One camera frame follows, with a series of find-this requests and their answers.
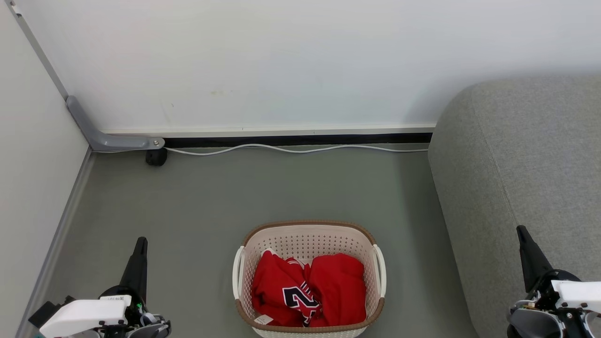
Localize white perforated laundry basket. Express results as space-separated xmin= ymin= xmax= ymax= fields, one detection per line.
xmin=232 ymin=220 xmax=387 ymax=338

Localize grey metal bracket with wheel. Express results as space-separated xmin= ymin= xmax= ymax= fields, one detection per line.
xmin=8 ymin=0 xmax=166 ymax=152

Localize white floor cable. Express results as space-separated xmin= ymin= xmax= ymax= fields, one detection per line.
xmin=94 ymin=144 xmax=429 ymax=155

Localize white wall base trim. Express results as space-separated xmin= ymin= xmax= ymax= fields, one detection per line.
xmin=101 ymin=124 xmax=436 ymax=138

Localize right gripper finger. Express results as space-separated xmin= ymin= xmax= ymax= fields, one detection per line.
xmin=516 ymin=225 xmax=555 ymax=294

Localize black caster wheel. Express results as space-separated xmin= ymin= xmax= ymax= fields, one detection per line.
xmin=146 ymin=148 xmax=168 ymax=167

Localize red numbered basketball jersey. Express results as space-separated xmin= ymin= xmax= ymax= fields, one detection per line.
xmin=251 ymin=250 xmax=324 ymax=328

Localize grey fabric sofa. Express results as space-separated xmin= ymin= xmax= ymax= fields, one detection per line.
xmin=427 ymin=77 xmax=601 ymax=338

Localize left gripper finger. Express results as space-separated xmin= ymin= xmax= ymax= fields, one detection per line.
xmin=119 ymin=237 xmax=149 ymax=303

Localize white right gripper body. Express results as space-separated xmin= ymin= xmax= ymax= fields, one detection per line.
xmin=526 ymin=269 xmax=601 ymax=313

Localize red garment with white band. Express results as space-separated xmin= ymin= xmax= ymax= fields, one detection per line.
xmin=305 ymin=253 xmax=368 ymax=328

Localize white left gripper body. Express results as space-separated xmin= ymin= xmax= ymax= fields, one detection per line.
xmin=40 ymin=284 xmax=147 ymax=338

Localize grey floor skirting strip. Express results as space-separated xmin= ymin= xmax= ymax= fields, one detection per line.
xmin=16 ymin=148 xmax=94 ymax=338

